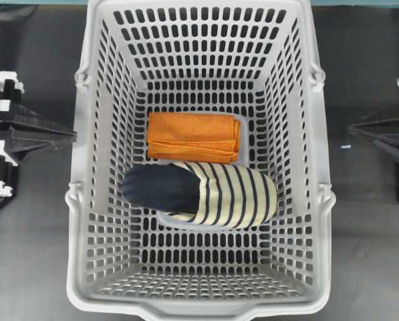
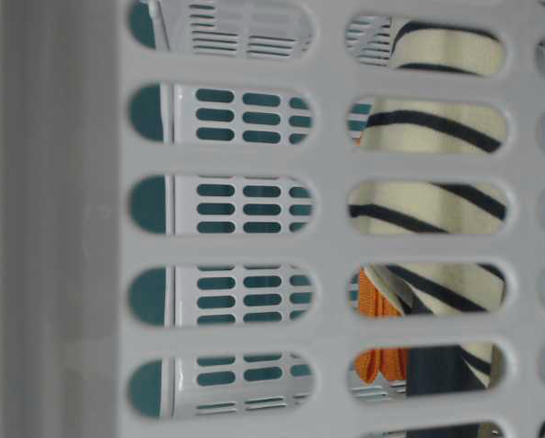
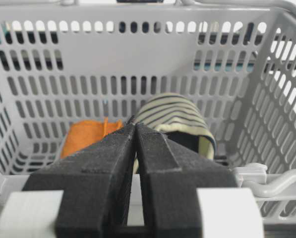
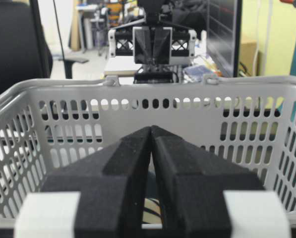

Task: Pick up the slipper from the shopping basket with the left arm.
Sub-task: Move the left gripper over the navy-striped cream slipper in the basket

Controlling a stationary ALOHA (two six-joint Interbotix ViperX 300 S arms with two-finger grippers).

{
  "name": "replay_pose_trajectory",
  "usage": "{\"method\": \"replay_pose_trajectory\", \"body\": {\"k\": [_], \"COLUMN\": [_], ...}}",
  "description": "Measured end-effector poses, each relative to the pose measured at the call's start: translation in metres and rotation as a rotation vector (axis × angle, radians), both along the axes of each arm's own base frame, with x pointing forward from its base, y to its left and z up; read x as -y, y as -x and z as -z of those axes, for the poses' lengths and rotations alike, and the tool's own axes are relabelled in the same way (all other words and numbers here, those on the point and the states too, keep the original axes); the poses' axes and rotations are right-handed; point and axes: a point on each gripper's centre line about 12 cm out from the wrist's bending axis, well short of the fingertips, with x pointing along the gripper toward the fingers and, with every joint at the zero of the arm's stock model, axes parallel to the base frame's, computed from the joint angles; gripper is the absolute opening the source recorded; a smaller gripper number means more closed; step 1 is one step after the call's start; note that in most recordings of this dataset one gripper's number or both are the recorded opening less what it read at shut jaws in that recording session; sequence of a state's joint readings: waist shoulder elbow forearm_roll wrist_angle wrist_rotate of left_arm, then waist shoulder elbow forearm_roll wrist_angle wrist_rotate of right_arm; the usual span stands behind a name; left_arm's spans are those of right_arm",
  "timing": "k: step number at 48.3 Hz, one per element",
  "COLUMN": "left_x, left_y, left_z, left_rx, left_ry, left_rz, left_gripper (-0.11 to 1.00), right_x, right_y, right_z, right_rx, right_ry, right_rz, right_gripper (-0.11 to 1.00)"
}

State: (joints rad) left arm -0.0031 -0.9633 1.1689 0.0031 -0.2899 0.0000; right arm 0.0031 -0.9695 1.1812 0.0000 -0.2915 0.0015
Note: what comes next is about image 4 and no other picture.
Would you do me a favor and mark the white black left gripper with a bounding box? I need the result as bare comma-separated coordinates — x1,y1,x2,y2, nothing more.
108,26,196,64

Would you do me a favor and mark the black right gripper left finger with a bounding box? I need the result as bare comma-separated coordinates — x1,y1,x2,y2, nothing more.
14,127,151,238

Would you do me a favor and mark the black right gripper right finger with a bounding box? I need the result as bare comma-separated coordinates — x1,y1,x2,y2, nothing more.
150,125,292,238

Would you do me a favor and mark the striped beige slipper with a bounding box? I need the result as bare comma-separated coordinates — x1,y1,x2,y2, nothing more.
142,198,162,224

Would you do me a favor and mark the grey plastic shopping basket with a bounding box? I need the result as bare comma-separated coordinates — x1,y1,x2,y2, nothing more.
0,76,296,238

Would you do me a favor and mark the black computer monitor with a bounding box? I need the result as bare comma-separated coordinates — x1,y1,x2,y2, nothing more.
206,0,242,77

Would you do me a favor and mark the brown cardboard box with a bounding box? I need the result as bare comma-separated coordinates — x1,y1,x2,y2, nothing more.
239,35,256,75

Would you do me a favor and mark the black office chair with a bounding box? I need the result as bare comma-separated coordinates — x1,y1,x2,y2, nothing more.
0,0,89,100

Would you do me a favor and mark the black hanging cable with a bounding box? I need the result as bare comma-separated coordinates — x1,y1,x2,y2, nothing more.
52,0,67,60

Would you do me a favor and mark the white wall pipe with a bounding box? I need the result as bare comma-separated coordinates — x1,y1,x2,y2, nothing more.
252,0,273,76

